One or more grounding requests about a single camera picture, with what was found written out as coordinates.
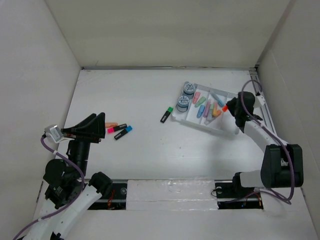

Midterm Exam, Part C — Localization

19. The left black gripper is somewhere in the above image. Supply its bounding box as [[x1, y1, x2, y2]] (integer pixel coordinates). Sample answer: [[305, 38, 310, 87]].
[[62, 111, 106, 176]]

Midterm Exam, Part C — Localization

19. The pink cap black highlighter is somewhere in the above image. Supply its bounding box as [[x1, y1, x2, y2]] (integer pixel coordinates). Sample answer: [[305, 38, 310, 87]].
[[107, 124, 127, 134]]

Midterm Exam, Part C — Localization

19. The blue cap clear marker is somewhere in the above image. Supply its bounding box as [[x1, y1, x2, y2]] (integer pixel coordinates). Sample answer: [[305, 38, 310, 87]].
[[211, 92, 224, 107]]

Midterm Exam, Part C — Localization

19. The yellow cap translucent marker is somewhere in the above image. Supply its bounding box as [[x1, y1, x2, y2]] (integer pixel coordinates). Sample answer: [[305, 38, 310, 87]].
[[212, 101, 222, 118]]

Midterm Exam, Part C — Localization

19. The green cap clear marker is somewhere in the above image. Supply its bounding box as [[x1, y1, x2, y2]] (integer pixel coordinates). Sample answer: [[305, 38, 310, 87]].
[[207, 103, 215, 119]]

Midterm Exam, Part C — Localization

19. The purple translucent marker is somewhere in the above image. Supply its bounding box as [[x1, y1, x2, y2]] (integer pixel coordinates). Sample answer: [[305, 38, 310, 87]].
[[203, 99, 212, 119]]

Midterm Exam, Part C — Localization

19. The blue cap black highlighter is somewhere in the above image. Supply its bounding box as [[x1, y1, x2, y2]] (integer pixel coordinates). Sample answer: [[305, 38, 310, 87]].
[[114, 125, 133, 141]]

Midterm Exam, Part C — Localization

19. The green eraser case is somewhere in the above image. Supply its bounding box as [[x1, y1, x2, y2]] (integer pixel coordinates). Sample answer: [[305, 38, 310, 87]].
[[194, 96, 207, 108]]

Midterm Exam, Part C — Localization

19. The blue eraser case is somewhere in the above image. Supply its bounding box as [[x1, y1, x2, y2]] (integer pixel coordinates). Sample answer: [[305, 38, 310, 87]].
[[196, 104, 206, 119]]

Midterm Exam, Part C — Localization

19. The blue patterned tape roll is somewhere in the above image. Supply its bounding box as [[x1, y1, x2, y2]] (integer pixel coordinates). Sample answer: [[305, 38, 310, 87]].
[[182, 82, 196, 96]]

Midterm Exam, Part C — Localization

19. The green cap black highlighter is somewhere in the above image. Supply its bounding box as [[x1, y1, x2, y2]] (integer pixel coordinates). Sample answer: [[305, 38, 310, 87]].
[[160, 107, 173, 123]]

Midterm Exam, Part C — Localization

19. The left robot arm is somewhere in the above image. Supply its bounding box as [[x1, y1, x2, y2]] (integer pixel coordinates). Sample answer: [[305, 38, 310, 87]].
[[23, 112, 113, 240]]

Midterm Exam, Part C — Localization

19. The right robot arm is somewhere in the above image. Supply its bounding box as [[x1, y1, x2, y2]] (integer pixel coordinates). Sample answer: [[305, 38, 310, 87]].
[[223, 91, 304, 202]]

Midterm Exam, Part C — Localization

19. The white divided organizer tray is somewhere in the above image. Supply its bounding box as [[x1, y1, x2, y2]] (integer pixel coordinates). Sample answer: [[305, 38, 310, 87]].
[[171, 81, 240, 136]]

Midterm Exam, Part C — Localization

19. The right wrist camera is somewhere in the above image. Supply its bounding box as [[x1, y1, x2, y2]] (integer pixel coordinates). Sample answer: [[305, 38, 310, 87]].
[[253, 92, 266, 108]]

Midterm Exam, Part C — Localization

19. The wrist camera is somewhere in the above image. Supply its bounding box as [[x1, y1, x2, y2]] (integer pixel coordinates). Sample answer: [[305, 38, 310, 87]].
[[44, 124, 64, 144], [253, 92, 266, 108]]

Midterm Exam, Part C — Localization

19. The aluminium frame profile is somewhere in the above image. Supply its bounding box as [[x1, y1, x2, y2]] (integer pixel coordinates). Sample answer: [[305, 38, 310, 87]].
[[249, 68, 288, 146]]

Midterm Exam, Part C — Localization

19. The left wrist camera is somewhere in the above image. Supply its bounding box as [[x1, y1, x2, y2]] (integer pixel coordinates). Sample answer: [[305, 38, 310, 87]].
[[44, 124, 64, 144]]

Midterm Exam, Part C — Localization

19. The metal mounting rail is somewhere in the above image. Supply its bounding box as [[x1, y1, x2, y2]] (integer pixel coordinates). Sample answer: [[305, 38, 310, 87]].
[[89, 179, 264, 211]]

